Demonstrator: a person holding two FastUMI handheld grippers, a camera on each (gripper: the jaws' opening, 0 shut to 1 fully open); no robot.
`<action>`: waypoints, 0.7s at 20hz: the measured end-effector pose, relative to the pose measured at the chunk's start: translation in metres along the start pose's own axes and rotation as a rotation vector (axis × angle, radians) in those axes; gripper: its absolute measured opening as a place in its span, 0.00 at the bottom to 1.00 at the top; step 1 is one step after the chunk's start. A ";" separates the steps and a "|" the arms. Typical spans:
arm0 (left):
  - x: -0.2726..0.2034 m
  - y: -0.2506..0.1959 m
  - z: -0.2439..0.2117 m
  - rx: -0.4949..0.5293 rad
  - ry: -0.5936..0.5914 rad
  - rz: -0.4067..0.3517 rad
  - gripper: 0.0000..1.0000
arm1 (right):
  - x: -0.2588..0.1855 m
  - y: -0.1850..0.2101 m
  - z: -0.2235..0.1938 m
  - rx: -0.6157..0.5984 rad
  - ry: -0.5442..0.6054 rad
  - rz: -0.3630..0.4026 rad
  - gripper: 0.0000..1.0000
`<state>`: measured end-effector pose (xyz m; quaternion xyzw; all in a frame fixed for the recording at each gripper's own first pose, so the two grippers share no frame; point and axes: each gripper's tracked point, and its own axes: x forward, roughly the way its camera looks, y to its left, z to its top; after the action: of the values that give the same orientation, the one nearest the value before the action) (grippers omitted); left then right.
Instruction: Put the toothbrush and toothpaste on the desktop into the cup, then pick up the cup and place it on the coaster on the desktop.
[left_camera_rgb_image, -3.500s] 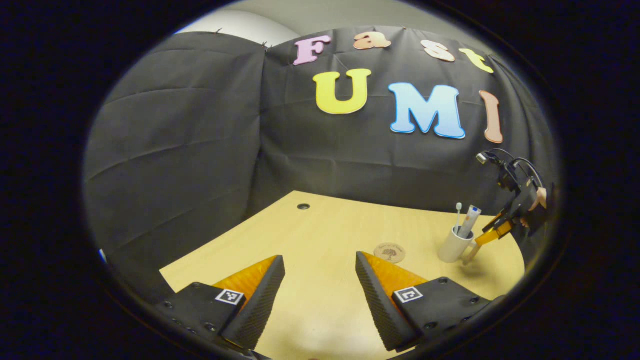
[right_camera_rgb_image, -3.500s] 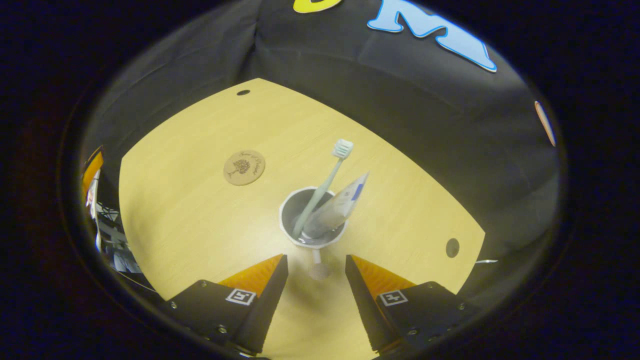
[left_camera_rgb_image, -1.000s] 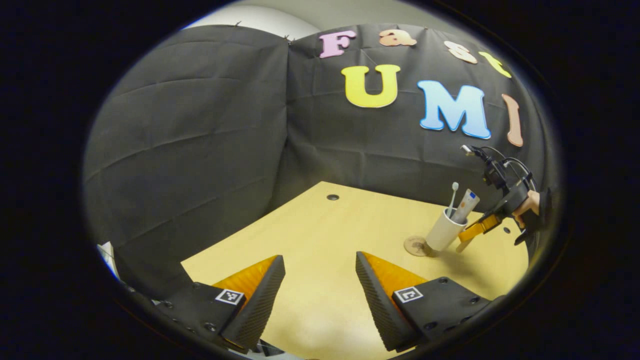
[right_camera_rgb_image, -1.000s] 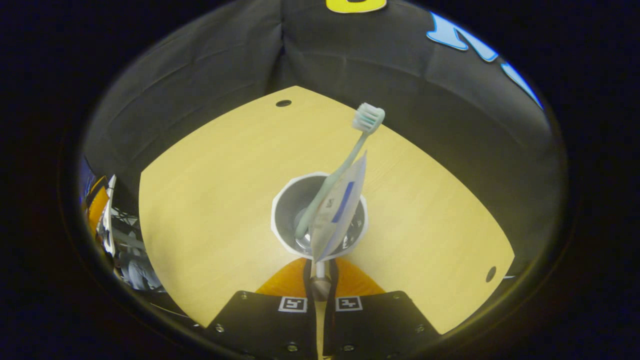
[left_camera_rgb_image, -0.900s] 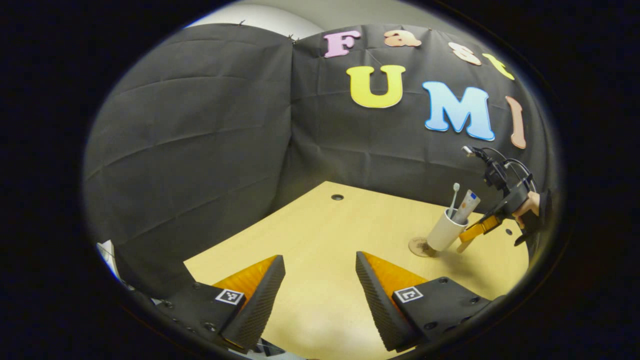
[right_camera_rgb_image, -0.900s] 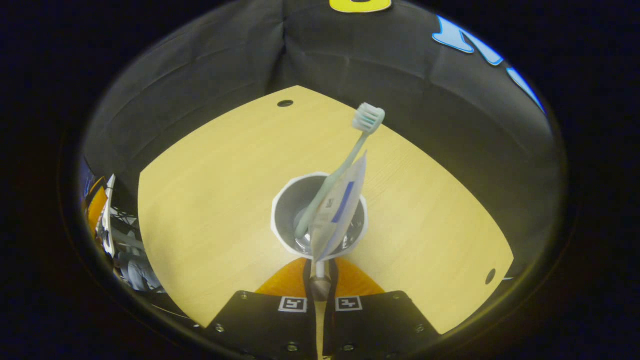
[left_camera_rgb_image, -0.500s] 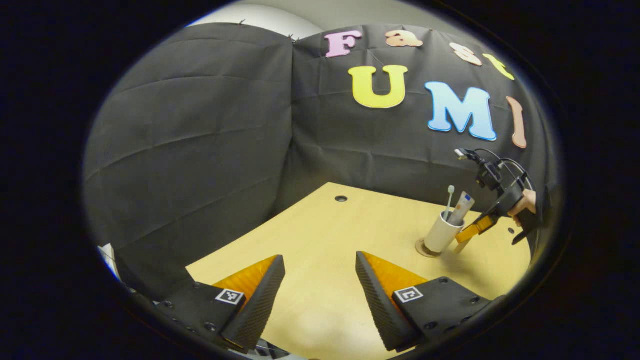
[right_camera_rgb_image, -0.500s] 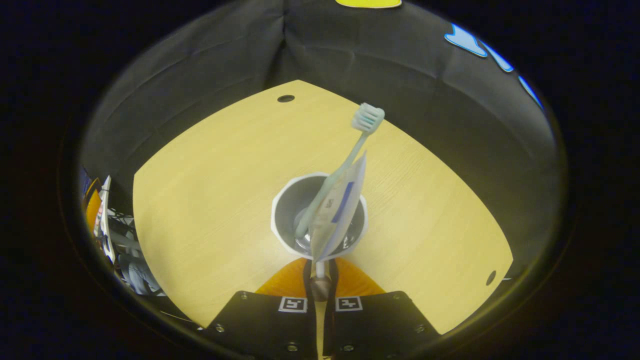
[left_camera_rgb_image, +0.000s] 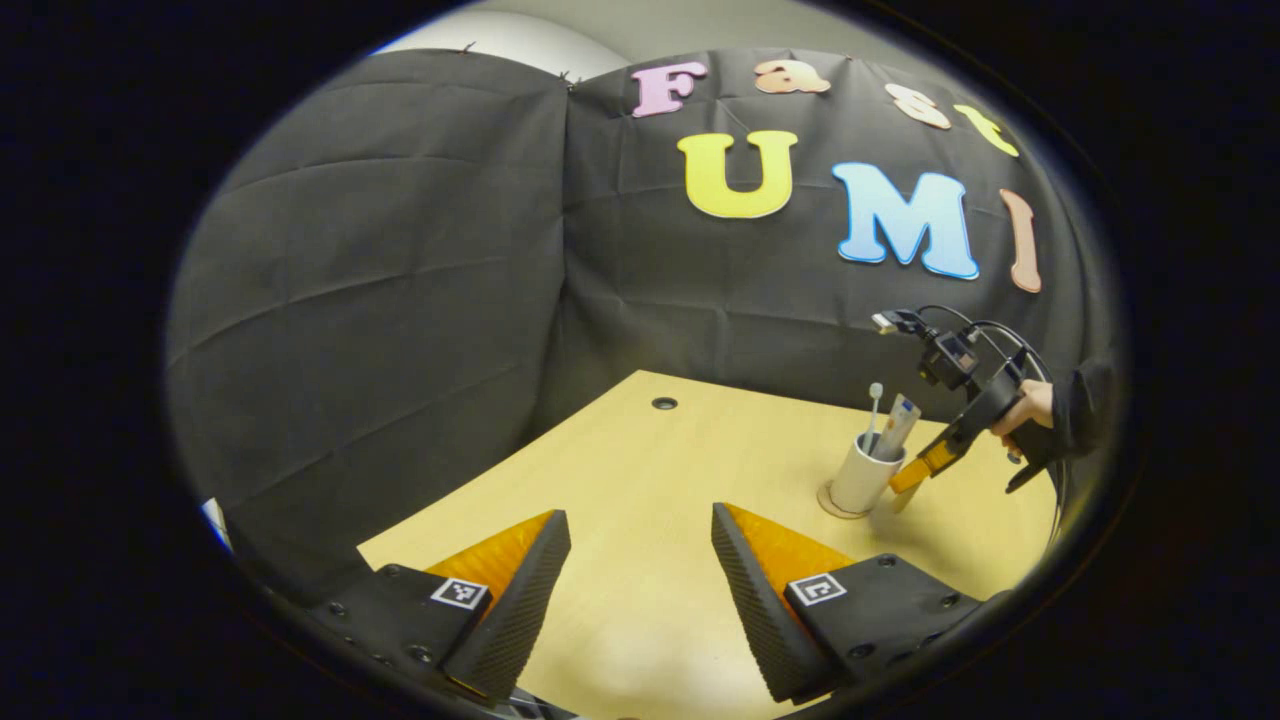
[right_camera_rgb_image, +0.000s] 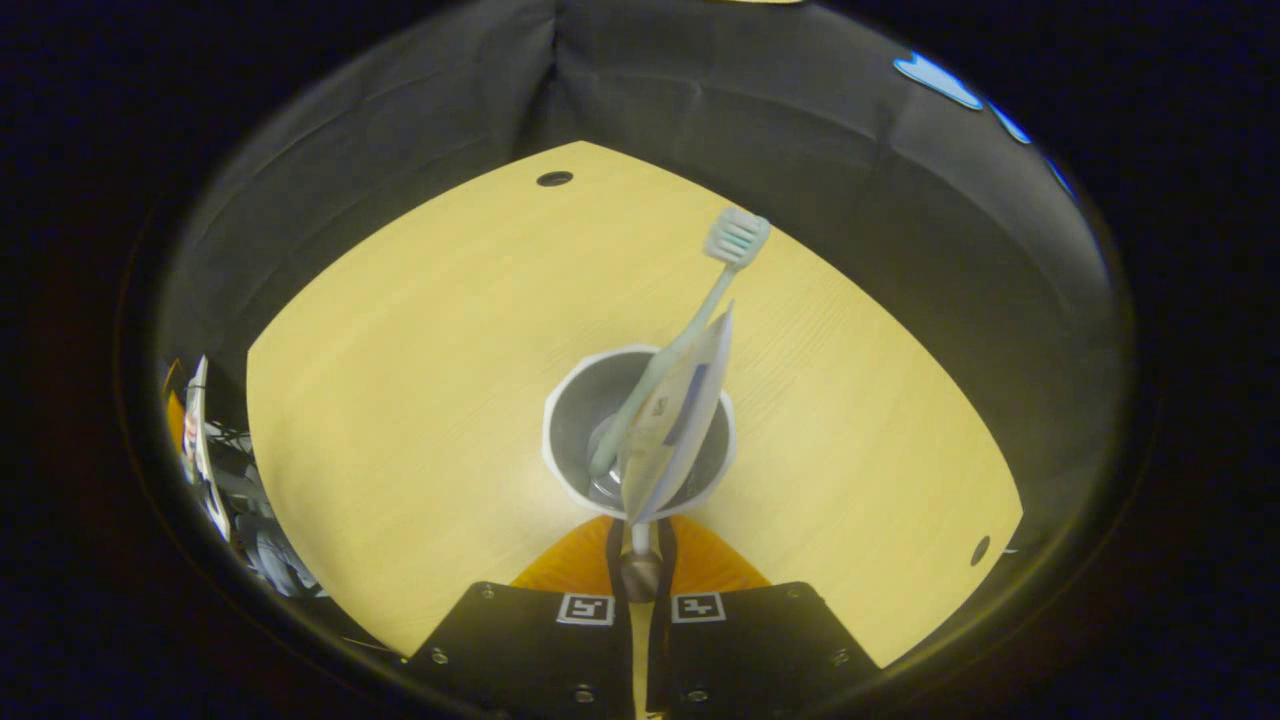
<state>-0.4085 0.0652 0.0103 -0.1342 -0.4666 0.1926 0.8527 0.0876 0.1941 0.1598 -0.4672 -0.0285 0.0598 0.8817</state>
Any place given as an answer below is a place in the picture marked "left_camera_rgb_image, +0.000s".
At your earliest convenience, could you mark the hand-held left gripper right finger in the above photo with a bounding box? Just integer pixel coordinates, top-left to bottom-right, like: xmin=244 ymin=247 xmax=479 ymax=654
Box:
xmin=710 ymin=502 xmax=987 ymax=706

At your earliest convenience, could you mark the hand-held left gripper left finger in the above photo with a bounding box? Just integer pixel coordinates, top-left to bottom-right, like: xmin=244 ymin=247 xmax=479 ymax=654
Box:
xmin=314 ymin=508 xmax=574 ymax=706

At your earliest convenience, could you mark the white toothpaste tube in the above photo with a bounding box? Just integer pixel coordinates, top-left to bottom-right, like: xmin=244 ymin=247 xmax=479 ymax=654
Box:
xmin=872 ymin=393 xmax=923 ymax=463

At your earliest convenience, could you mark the white cup with wooden handle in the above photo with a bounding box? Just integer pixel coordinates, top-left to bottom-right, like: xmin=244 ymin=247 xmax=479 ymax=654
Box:
xmin=828 ymin=432 xmax=909 ymax=516

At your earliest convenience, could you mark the round cork coaster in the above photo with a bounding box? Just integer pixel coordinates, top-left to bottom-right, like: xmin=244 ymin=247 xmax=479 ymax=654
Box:
xmin=817 ymin=480 xmax=881 ymax=521

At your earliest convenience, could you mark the wooden desktop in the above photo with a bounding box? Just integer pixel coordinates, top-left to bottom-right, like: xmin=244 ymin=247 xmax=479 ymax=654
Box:
xmin=357 ymin=370 xmax=1061 ymax=720

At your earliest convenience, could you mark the black backdrop cloth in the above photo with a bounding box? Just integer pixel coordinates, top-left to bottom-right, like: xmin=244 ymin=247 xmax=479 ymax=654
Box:
xmin=165 ymin=45 xmax=1126 ymax=601

